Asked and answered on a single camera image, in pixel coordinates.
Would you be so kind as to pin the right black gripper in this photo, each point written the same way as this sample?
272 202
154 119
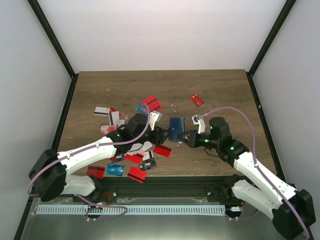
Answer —
193 140

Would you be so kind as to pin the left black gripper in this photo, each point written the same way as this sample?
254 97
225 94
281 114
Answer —
158 139

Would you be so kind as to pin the blue leather card holder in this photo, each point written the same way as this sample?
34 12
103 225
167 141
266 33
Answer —
176 128

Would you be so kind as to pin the red striped card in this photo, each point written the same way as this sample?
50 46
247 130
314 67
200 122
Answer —
96 171
162 150
153 103
137 174

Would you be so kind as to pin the red striped card bottom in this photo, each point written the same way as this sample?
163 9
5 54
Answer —
137 174

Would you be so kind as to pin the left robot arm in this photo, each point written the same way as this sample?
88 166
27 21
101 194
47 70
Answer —
75 162

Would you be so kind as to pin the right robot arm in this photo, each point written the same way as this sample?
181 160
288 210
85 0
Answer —
265 180

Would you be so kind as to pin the red striped card top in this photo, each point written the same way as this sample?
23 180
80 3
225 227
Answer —
153 103

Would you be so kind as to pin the blue card top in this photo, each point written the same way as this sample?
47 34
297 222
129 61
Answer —
142 109

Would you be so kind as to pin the blue card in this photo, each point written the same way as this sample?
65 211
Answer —
142 109
115 170

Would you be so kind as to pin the black VIP card bottom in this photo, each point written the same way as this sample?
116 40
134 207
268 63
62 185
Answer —
147 165

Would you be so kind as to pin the red card far right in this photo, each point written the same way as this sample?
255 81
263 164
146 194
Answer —
197 100

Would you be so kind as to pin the white striped card upright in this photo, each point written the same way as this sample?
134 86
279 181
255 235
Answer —
114 118

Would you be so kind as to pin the white red-circle card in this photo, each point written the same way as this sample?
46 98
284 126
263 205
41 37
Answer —
105 129

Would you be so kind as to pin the blue card bottom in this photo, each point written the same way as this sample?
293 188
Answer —
115 170

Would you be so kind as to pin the white striped card top-left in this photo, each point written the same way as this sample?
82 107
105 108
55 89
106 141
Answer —
101 111

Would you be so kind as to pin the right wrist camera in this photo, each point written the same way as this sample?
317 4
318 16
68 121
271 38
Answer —
197 121

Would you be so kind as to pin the black aluminium frame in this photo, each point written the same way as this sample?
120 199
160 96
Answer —
168 186

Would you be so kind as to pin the light blue slotted rail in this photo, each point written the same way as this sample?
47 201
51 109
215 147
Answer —
202 210

